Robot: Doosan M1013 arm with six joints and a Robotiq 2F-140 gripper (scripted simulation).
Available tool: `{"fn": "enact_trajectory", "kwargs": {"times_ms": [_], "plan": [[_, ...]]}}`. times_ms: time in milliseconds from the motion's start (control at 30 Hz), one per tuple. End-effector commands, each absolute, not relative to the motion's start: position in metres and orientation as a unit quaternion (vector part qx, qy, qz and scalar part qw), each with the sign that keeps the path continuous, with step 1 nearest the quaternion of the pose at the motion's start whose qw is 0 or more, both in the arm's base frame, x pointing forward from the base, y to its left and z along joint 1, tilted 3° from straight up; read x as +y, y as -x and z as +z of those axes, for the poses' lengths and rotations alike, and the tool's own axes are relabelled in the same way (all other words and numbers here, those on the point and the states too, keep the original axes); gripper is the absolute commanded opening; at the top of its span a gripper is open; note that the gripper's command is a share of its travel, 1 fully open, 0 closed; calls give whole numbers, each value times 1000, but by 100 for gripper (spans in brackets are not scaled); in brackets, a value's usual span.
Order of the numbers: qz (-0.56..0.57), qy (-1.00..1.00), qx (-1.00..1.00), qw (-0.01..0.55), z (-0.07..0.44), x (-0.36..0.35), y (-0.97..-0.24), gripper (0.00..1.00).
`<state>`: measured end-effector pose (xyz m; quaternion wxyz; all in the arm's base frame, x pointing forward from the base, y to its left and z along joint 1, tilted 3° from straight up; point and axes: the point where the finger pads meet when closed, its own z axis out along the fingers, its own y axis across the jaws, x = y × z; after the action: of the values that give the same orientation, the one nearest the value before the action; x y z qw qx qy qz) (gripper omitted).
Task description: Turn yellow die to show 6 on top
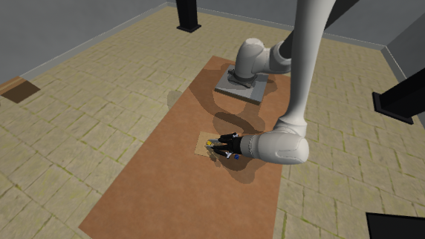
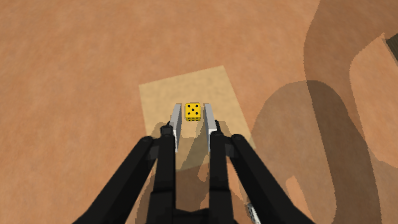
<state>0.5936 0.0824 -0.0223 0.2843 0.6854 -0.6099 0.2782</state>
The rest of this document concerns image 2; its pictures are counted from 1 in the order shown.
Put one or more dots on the beige flat mat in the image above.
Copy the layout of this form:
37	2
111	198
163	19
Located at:
209	86

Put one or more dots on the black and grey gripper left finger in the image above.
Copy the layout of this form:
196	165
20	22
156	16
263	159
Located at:
116	200

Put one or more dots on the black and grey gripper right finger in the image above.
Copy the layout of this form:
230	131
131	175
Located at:
270	202

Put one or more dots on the yellow die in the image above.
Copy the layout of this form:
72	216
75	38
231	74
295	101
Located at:
192	112

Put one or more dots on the grey die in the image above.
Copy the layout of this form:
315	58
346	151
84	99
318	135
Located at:
253	215

